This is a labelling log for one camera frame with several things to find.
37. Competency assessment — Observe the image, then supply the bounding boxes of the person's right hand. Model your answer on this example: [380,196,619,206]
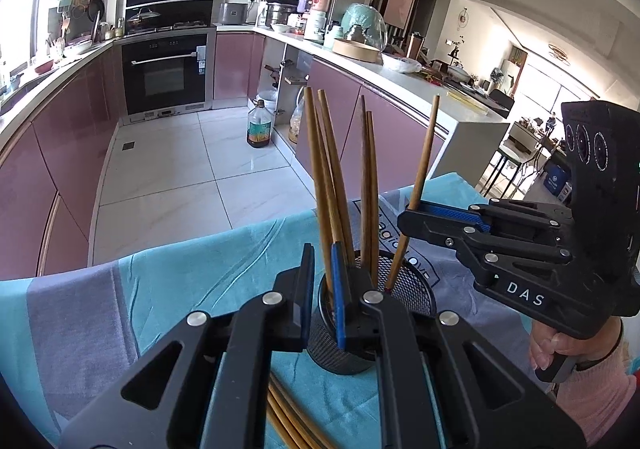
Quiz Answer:
[529,319,624,374]

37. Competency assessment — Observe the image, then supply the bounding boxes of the stainless steel pot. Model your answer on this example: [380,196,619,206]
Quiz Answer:
[264,2,296,28]

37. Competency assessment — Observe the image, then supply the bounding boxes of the pink wall picture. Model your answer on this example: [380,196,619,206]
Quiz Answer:
[390,0,416,30]

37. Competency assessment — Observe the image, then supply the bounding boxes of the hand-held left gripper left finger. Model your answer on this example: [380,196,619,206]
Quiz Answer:
[59,244,317,449]

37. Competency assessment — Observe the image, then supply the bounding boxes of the bunch of wooden chopsticks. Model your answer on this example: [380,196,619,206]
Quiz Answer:
[314,88,376,280]

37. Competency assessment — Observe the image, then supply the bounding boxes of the long pink base cabinets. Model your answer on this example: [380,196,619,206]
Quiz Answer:
[0,36,126,280]

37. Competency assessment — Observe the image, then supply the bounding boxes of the white plastic bag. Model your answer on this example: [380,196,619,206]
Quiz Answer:
[381,54,423,74]

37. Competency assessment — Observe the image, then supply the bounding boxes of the pot with glass lid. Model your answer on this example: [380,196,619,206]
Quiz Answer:
[127,8,161,28]

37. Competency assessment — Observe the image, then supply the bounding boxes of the black mesh pen holder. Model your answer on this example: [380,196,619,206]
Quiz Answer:
[306,249,434,376]

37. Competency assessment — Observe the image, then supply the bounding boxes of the teal plastic cover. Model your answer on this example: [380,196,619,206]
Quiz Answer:
[341,3,386,50]

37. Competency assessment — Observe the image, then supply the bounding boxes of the yellow flat packet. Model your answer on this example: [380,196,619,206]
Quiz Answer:
[447,92,489,118]

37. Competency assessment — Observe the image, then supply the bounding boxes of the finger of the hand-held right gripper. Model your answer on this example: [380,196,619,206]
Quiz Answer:
[397,208,574,281]
[415,197,576,233]

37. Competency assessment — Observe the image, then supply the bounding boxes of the black built-in oven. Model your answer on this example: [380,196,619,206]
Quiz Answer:
[121,30,211,116]

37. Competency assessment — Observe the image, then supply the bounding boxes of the person's right forearm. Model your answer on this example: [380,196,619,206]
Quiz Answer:
[552,339,640,449]

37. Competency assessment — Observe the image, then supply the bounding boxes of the pink peninsula base cabinets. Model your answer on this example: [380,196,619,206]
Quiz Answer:
[215,29,449,191]

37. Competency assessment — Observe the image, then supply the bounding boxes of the red-patterned wooden chopstick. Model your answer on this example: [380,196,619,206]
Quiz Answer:
[385,94,441,291]
[303,86,335,315]
[270,371,331,449]
[269,379,313,449]
[267,394,296,449]

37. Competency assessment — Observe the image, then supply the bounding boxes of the blue and purple tablecloth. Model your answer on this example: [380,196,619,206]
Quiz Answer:
[0,172,551,449]

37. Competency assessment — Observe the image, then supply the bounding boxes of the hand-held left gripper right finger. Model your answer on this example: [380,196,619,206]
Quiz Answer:
[330,241,587,449]

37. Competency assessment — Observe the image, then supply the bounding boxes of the black range hood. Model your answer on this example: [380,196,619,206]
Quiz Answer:
[125,0,217,33]

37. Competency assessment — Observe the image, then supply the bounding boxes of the plastic cooking oil bottle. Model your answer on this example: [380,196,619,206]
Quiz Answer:
[246,99,274,149]

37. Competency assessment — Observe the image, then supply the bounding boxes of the round bamboo steamer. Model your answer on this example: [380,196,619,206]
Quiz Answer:
[332,38,384,63]

